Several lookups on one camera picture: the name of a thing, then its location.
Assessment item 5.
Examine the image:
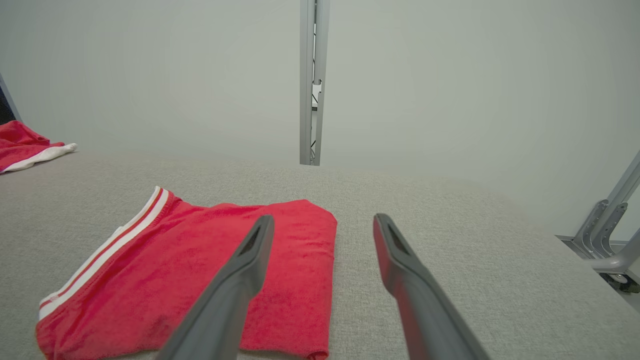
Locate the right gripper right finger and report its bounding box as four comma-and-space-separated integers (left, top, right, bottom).
373, 213, 491, 360

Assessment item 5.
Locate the black caster wheel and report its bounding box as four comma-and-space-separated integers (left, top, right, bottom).
602, 272, 640, 295

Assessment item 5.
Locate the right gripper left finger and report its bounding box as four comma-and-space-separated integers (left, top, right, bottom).
155, 215, 275, 360

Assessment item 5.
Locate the red Bulls 23 jersey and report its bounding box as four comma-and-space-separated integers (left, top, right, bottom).
35, 186, 338, 360

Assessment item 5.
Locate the red garment white band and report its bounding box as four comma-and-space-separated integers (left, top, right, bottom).
0, 120, 78, 174

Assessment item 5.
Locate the dark grey side panel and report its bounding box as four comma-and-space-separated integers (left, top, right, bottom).
0, 75, 22, 126

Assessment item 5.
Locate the grey metal partition post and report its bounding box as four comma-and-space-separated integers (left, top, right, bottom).
299, 0, 331, 167

